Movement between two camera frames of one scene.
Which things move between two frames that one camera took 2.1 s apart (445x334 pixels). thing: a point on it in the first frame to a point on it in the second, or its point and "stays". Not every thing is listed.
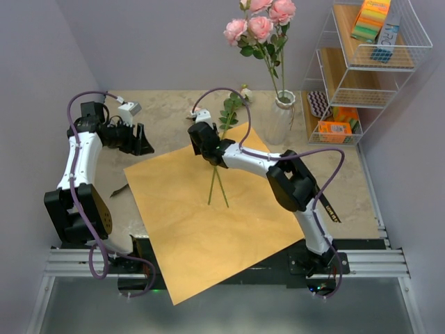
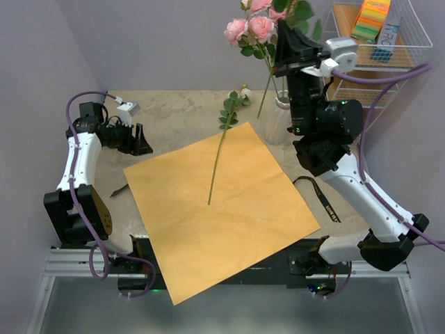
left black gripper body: [122, 136] stays
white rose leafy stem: [229, 116] stays
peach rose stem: [221, 186] to [291, 12]
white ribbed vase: [278, 121] stays
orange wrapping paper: [206, 222] stays
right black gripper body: [199, 151] to [303, 90]
